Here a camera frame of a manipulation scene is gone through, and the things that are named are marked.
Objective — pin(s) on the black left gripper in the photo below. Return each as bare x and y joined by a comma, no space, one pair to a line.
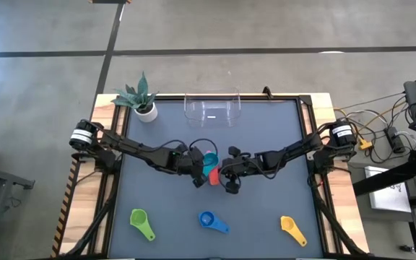
193,164

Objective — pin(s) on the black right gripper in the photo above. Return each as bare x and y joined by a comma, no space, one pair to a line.
237,168

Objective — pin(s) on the teal measuring cup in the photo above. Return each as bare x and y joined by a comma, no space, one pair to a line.
211,161

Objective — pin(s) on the red measuring cup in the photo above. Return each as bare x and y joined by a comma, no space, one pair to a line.
214,177

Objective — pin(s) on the blue measuring cup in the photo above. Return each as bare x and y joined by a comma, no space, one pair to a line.
207,218

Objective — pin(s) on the yellow measuring cup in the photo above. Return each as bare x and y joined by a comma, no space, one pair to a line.
287,223

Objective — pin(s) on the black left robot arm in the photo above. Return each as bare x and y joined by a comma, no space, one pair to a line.
139,150

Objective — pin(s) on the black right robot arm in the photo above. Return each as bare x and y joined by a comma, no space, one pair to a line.
294,148

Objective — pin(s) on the clear plastic basket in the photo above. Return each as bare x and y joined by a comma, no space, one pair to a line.
193,108

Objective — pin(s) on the green measuring cup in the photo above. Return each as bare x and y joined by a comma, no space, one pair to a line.
138,217

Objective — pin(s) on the white plant pot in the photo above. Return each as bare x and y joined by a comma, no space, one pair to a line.
150,116

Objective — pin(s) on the black clamp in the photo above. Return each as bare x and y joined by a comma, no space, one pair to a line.
267,92

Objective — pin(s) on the green snake plant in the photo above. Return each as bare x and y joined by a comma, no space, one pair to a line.
141,90

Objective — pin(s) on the toothed black strip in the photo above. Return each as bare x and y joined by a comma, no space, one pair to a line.
67,202

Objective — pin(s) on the black diagonal beam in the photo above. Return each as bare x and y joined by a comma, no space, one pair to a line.
385,179

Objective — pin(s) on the white board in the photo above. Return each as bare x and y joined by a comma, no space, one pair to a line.
388,198

